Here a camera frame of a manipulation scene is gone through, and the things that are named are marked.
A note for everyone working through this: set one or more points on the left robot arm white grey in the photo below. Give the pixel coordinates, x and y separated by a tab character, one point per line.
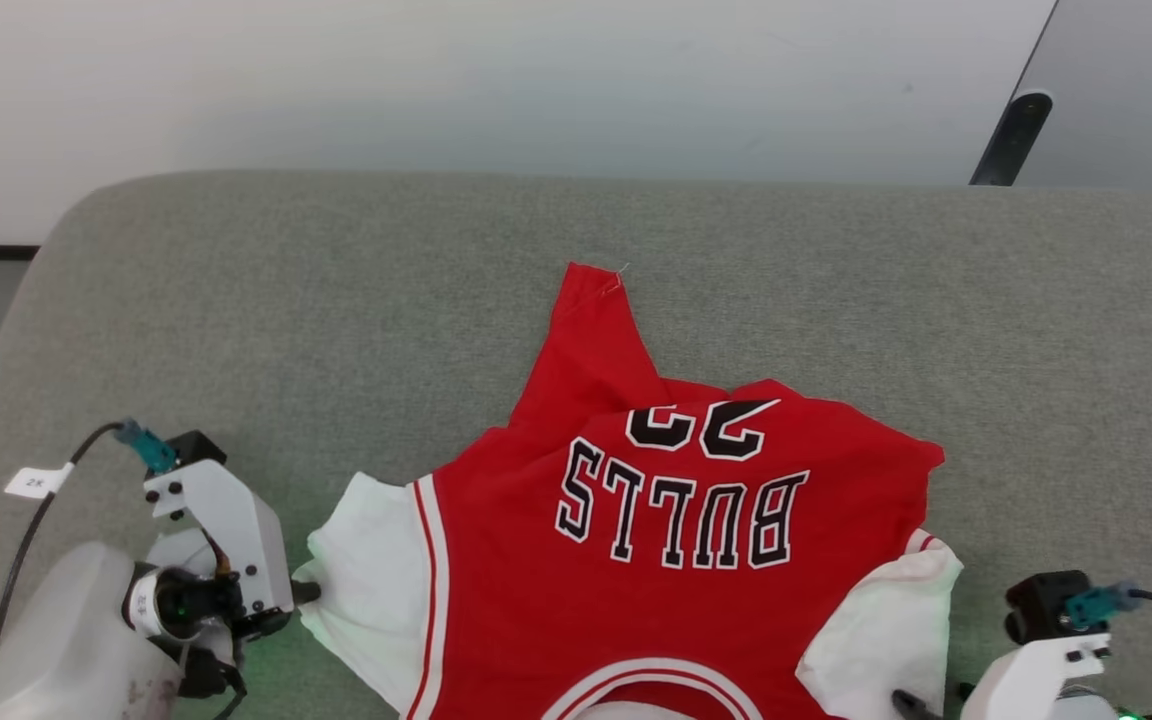
66	640

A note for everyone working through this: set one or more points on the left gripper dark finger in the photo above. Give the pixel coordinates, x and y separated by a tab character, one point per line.
306	594

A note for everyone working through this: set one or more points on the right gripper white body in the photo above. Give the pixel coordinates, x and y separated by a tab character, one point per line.
1026	685

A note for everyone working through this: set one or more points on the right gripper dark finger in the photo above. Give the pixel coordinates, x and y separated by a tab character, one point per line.
921	708

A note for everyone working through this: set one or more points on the light grey door panel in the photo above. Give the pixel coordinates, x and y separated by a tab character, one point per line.
1136	90

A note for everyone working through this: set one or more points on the black cylindrical door post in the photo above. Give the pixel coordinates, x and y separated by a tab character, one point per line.
1014	140

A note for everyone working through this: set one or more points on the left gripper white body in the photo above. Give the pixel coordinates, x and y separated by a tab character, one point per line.
236	540

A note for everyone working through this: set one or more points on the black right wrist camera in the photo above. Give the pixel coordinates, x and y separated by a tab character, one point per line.
1041	605

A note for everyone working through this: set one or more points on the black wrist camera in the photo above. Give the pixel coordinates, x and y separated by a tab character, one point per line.
1041	605
198	448

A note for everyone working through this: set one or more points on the grey door frame strip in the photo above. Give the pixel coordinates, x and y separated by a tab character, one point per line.
1037	45

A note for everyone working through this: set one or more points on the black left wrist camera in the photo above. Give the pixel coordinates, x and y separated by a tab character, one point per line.
198	448

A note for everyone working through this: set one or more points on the red and white Bulls jersey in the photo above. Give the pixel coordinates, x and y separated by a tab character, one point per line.
636	620

